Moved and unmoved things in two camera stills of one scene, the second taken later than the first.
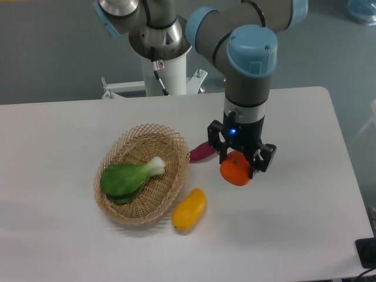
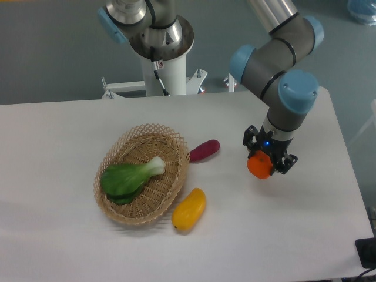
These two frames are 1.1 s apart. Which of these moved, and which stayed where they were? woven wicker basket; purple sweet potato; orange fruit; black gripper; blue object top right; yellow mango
Moved: black gripper; orange fruit
Stayed: woven wicker basket; yellow mango; purple sweet potato; blue object top right
